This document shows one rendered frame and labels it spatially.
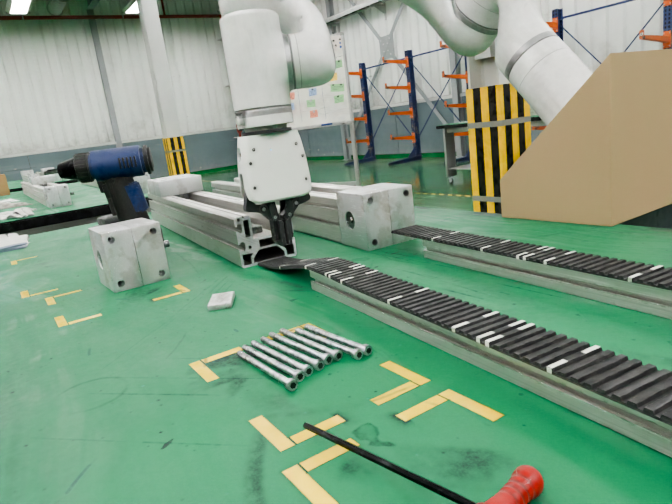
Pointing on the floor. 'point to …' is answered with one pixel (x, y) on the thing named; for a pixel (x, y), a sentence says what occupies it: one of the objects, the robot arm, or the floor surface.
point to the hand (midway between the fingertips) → (282, 231)
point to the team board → (328, 103)
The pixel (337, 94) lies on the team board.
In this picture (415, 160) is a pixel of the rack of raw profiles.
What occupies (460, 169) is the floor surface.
